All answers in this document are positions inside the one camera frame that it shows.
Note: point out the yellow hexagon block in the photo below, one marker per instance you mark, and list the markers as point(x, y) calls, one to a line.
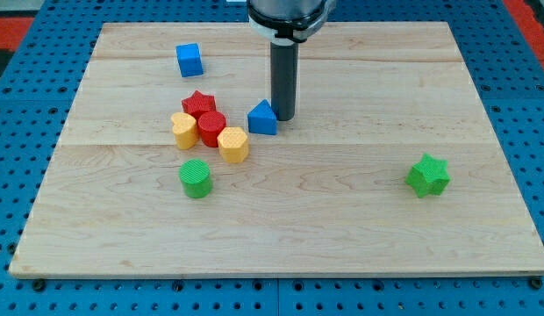
point(233, 144)

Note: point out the red cylinder block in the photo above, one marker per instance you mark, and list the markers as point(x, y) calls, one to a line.
point(210, 125)

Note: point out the blue triangle block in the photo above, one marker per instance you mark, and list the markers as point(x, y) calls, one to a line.
point(262, 119)

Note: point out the green cylinder block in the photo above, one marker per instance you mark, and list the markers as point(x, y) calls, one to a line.
point(195, 177)

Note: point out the blue cube block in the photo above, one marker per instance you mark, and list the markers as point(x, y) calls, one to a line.
point(189, 59)

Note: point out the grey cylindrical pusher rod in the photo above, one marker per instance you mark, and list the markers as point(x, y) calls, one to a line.
point(283, 67)

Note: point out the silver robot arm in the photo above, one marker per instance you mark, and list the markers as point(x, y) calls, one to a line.
point(286, 24)

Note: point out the red star block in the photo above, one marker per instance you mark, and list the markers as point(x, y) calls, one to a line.
point(198, 104)

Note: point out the wooden board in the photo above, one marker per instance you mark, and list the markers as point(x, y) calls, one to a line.
point(325, 197)

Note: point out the green star block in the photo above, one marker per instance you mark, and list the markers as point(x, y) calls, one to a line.
point(429, 176)

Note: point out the yellow heart block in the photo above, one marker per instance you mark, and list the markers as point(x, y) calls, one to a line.
point(185, 130)

